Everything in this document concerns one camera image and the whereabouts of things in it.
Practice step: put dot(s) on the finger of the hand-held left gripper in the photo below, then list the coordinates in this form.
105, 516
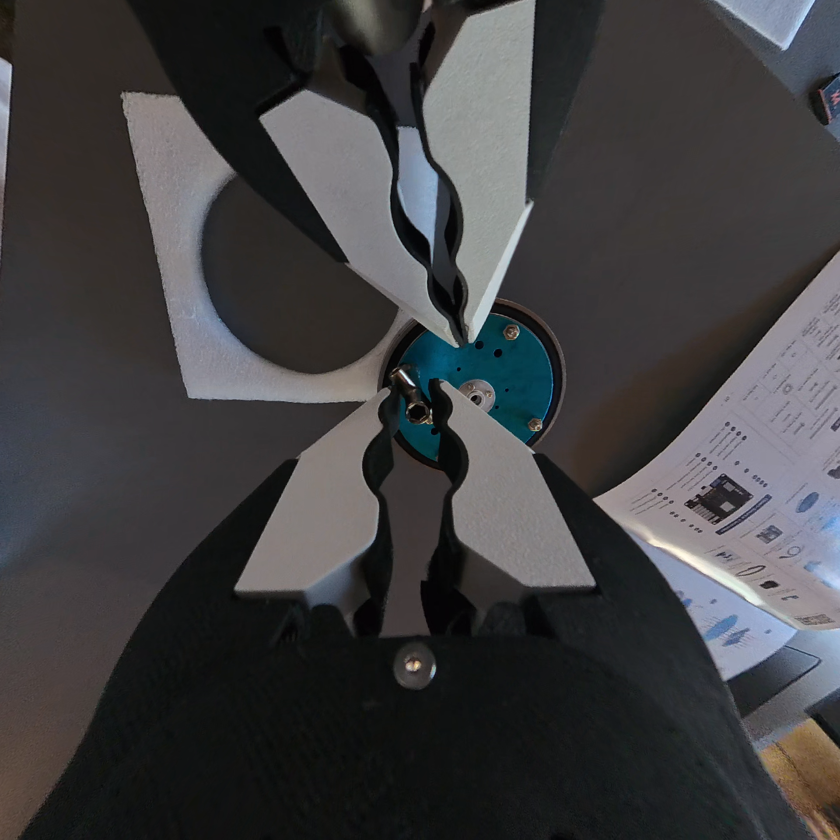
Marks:
341, 184
492, 131

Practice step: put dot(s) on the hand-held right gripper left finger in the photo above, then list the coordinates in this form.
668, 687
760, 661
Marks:
315, 525

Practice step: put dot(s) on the brown cardboard box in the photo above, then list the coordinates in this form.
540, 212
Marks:
807, 774

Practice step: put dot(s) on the white instruction booklet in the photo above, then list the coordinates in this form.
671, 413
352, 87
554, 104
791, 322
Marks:
754, 459

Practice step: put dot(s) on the white foam sheet with hole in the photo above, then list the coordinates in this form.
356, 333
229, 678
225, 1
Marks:
170, 262

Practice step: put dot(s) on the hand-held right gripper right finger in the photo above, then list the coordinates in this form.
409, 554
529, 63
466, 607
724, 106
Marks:
518, 525

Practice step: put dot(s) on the small black red box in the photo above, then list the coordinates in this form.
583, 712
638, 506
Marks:
830, 98

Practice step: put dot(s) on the teal round metal disc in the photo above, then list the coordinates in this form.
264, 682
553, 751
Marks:
512, 387

